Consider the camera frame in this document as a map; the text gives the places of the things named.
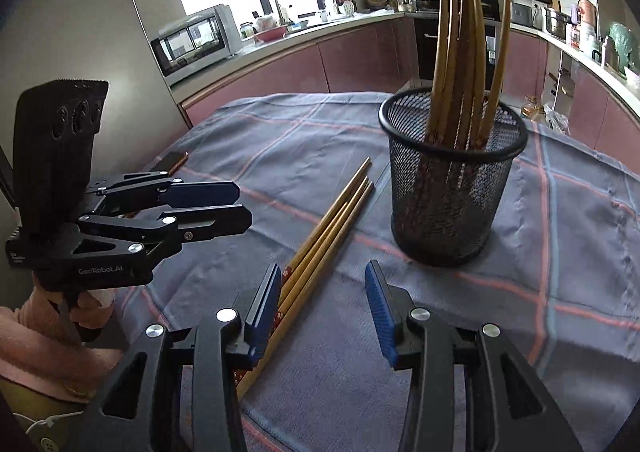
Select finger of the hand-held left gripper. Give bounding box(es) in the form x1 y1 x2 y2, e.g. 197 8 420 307
82 171 241 215
75 204 253 258

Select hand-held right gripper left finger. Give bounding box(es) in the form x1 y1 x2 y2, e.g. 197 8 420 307
75 262 283 452

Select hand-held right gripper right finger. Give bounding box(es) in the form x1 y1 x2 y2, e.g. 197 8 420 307
364 259 586 452

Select floral-ended wooden chopstick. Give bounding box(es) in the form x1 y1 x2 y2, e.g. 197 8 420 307
282 157 373 278
280 175 370 298
277 179 372 313
235 181 376 400

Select black mesh holder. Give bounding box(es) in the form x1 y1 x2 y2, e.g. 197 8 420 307
378 86 528 268

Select person's left hand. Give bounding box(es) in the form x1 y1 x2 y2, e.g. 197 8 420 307
30 276 117 342

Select blue plaid tablecloth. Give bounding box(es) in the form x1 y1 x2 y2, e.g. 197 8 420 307
112 91 640 452

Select grey refrigerator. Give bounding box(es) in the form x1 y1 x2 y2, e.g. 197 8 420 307
0 0 193 233

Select pink kitchen base cabinets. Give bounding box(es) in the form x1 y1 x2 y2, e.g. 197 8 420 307
170 12 418 128
500 24 640 168

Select white countertop oven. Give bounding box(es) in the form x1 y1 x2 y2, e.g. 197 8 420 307
150 4 243 88

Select pink bowl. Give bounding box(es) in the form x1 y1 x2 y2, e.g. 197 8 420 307
253 26 288 45

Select person's olive clothing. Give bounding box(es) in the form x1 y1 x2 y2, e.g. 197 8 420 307
0 372 96 452

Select yellow cooking oil bottle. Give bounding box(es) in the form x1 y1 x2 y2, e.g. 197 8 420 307
520 96 546 122

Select black built-in oven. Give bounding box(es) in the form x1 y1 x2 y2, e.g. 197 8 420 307
414 17 501 83

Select white plastic bag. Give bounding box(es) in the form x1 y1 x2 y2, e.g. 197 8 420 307
545 104 571 135

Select silver countertop appliance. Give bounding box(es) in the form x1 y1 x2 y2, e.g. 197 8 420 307
510 1 537 28

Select steel stock pot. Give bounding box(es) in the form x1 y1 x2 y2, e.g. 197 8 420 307
544 7 571 35

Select steel thermos bottle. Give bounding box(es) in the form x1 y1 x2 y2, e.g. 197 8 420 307
602 36 621 70

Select pink thermos jug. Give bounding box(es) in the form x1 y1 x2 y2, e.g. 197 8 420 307
575 0 598 33

